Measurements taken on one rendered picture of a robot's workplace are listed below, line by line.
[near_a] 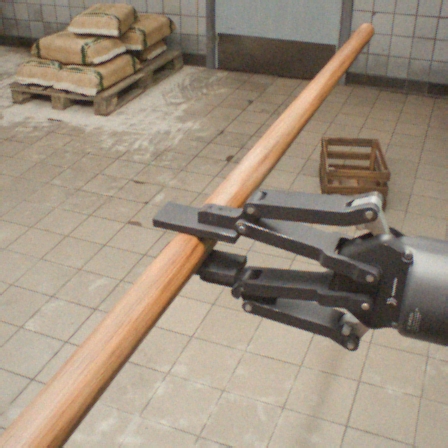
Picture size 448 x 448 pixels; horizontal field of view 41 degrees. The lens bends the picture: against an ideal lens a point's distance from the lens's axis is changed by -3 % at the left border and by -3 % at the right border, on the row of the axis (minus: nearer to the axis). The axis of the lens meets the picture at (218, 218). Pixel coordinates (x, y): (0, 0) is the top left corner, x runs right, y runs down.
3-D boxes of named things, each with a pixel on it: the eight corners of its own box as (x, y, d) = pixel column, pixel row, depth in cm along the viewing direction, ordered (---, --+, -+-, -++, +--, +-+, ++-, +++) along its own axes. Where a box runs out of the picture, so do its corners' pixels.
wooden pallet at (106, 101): (107, 117, 401) (105, 96, 394) (11, 103, 427) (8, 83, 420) (183, 67, 497) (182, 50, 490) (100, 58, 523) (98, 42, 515)
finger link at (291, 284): (381, 268, 46) (382, 283, 47) (246, 260, 51) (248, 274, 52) (373, 297, 43) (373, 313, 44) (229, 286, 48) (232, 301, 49)
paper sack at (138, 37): (141, 55, 435) (139, 31, 426) (99, 51, 448) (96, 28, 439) (180, 32, 483) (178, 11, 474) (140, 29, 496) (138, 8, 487)
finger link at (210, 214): (259, 236, 46) (260, 201, 44) (197, 223, 48) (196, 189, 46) (265, 226, 47) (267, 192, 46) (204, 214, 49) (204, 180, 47)
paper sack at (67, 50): (128, 57, 423) (127, 34, 415) (95, 71, 395) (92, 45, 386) (62, 49, 450) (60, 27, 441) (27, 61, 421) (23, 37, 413)
